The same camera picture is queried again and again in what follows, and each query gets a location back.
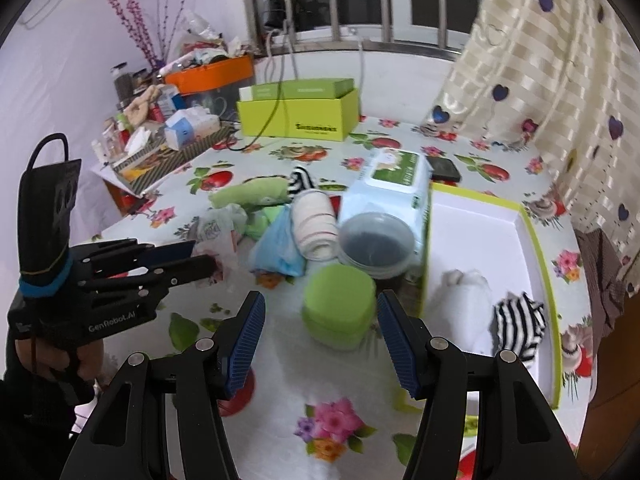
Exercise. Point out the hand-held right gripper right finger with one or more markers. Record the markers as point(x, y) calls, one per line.
point(395, 345)

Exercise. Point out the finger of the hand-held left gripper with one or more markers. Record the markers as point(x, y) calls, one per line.
point(170, 252)
point(190, 269)

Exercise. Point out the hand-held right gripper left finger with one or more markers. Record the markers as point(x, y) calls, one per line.
point(247, 340)

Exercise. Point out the blue face masks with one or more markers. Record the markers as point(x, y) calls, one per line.
point(277, 247)

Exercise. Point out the white box with green rim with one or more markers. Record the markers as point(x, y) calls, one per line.
point(475, 240)

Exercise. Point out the green and white woven cloth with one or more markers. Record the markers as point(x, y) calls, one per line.
point(315, 225)

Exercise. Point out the person's left forearm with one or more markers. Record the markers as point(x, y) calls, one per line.
point(30, 430)

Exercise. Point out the person's left hand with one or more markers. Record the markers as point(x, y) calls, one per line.
point(50, 360)

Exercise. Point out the green round container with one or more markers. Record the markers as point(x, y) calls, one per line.
point(340, 305)

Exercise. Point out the floral tablecloth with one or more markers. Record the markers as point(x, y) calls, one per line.
point(280, 400)

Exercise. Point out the flat patterned box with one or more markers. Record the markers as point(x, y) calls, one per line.
point(150, 165)

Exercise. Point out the green sock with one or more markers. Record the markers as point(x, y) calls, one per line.
point(250, 192)

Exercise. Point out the clear plastic container grey lid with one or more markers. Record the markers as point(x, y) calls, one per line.
point(375, 242)

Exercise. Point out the black and white striped sock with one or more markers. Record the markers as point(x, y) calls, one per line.
point(300, 180)
point(517, 322)

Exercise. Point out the blue and white tissue pack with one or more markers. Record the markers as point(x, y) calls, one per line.
point(192, 127)

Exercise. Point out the dark jar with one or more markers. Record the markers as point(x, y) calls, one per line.
point(121, 85)

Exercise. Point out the clear storage container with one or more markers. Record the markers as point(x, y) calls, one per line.
point(225, 102)

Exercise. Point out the wet wipes pack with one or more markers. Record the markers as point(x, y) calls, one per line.
point(390, 185)

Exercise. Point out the lime green cardboard box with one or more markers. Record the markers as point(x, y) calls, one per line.
point(295, 120)

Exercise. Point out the black phone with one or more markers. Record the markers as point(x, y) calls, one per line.
point(444, 167)

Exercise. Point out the orange box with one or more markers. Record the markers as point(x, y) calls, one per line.
point(215, 72)

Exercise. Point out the pale green inner box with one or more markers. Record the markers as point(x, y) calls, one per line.
point(300, 89)

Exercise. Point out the purple flower branches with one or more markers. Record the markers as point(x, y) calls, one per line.
point(145, 25)

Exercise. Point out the brown cloth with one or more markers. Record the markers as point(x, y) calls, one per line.
point(602, 280)

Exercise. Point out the wooden cabinet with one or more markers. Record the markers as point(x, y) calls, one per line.
point(617, 385)

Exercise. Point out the clear plastic bottle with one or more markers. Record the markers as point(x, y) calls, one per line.
point(200, 25)

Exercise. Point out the black device on windowsill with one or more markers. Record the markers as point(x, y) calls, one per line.
point(275, 12)

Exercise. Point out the metal window grille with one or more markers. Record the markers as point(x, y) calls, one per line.
point(350, 35)

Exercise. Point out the cream curtain with hearts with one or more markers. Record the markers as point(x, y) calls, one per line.
point(550, 85)

